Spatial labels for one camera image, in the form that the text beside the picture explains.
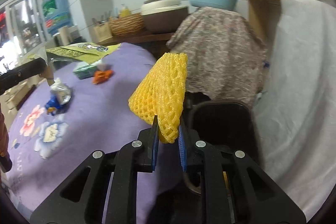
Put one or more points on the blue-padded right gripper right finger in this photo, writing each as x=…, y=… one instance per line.
x=201, y=157

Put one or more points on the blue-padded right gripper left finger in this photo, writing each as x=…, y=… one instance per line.
x=137, y=156

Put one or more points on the blue foil snack bag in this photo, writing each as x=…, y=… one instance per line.
x=60, y=97

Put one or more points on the green white milk carton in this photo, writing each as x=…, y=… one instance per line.
x=83, y=70

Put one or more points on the yellow foam fruit net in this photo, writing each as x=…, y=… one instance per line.
x=161, y=95

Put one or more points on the orange peel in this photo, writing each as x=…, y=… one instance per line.
x=102, y=76

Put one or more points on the white tissue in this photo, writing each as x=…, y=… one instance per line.
x=102, y=65

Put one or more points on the person's left forearm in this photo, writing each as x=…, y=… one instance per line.
x=6, y=163

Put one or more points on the black trash bin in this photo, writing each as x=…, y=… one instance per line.
x=217, y=122

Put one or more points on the person's left hand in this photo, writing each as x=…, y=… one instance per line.
x=48, y=74

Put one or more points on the paper towel roll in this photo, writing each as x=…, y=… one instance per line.
x=64, y=36

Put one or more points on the yellow green flat package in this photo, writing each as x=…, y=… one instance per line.
x=86, y=52

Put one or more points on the purple floral tablecloth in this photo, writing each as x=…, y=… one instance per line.
x=66, y=167

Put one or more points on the blue water jug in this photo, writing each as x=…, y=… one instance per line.
x=57, y=15

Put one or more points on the beige utensil holder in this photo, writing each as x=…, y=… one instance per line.
x=102, y=30

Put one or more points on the paisley patterned cloth cover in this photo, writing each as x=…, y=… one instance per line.
x=225, y=56

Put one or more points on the white nonwoven cloth cover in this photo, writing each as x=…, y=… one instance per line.
x=295, y=116

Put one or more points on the yellow soap dispenser bottle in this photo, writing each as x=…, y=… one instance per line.
x=124, y=11

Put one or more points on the woven wicker basket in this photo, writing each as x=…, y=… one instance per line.
x=128, y=25

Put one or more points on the wooden counter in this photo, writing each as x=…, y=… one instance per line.
x=137, y=38

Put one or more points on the brown and cream sink basin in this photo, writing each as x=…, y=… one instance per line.
x=163, y=16

